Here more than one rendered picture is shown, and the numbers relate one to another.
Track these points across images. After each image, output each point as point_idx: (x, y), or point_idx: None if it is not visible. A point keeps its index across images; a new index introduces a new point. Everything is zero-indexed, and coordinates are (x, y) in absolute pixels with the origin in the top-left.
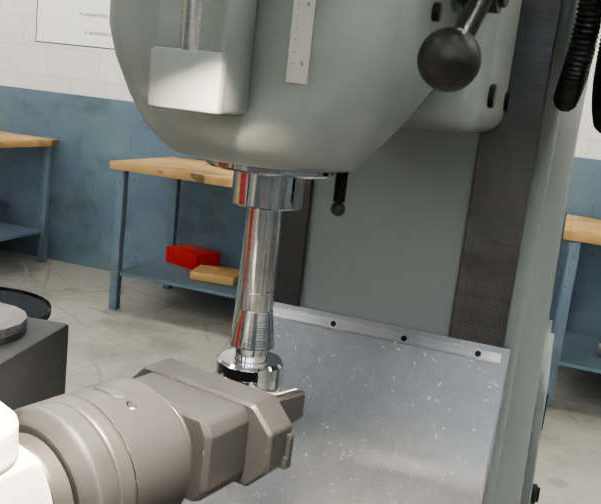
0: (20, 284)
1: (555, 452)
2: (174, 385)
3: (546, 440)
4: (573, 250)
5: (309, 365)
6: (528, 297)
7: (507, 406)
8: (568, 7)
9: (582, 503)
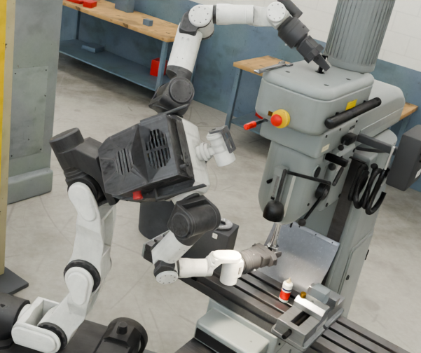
0: None
1: None
2: (259, 248)
3: None
4: None
5: (291, 235)
6: (347, 232)
7: (337, 255)
8: (364, 170)
9: None
